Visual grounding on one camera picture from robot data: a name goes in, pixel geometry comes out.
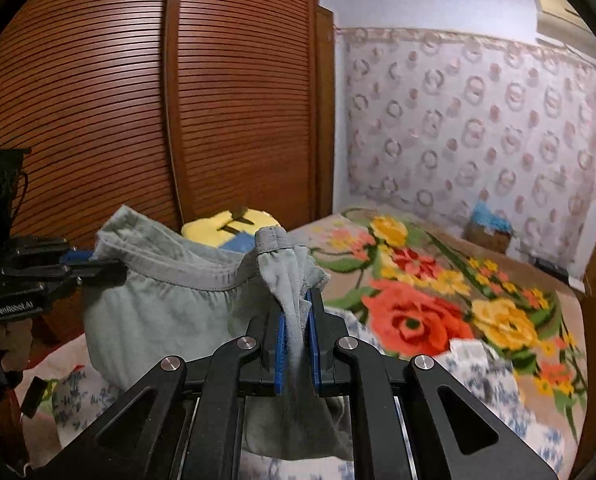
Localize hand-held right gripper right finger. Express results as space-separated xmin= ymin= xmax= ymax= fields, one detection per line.
xmin=305 ymin=287 xmax=559 ymax=480

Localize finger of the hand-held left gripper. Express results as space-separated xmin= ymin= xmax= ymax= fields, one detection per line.
xmin=70 ymin=265 xmax=128 ymax=289
xmin=60 ymin=247 xmax=101 ymax=267

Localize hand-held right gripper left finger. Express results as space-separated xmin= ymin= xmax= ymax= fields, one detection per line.
xmin=90 ymin=307 xmax=286 ymax=480

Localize grey-green pants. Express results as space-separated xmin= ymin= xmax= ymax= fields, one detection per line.
xmin=80 ymin=204 xmax=353 ymax=461

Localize person's left hand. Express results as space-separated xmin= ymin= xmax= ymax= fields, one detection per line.
xmin=0 ymin=320 xmax=34 ymax=357

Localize flowered plush blanket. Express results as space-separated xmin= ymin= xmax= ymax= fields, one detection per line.
xmin=288 ymin=207 xmax=591 ymax=461

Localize yellow plush toy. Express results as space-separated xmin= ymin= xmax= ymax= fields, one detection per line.
xmin=180 ymin=206 xmax=283 ymax=252

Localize blue floral bed sheet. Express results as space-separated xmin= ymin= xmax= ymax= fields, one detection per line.
xmin=15 ymin=307 xmax=569 ymax=480

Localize small cardboard box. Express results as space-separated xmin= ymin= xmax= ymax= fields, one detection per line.
xmin=465 ymin=220 xmax=513 ymax=255

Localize brown slatted wooden wardrobe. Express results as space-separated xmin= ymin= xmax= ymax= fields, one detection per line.
xmin=0 ymin=0 xmax=336 ymax=346

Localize white air conditioner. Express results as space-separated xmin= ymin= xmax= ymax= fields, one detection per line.
xmin=534 ymin=0 xmax=586 ymax=43

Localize ring patterned curtain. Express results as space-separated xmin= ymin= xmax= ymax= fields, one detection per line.
xmin=338 ymin=27 xmax=596 ymax=271

